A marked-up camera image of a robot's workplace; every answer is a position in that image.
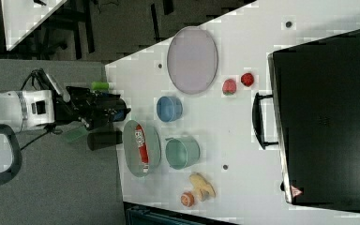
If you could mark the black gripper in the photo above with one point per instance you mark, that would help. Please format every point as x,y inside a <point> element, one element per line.
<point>95,109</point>

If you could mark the red ketchup bottle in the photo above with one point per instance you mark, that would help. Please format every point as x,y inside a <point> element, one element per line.
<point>140,141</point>

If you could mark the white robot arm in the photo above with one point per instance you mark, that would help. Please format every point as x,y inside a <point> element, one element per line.
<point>22,111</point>

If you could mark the green cylinder marker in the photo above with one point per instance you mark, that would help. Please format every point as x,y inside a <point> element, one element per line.
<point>100,86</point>

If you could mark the blue bowl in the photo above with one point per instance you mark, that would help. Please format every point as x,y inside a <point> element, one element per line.
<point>169,109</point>

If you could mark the green mug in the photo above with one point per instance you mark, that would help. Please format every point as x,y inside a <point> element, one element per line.
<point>182,152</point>

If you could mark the lavender round plate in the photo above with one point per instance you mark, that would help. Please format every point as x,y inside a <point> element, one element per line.
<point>192,60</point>

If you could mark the dark blue crate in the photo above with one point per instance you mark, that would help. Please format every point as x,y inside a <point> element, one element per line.
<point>142,215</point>

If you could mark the white side table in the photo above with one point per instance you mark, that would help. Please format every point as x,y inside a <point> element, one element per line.
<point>22,17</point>

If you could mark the orange slice toy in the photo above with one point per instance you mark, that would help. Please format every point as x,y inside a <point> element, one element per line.
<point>187,199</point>

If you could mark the yellow banana toy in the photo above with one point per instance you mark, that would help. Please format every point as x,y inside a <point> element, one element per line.
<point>201,187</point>

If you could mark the pink strawberry toy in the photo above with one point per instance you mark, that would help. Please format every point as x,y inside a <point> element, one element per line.
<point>229,87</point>

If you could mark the red strawberry toy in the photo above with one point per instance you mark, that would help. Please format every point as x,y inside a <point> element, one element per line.
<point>247,79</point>

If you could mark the black toaster oven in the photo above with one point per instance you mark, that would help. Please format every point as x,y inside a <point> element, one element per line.
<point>315,89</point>

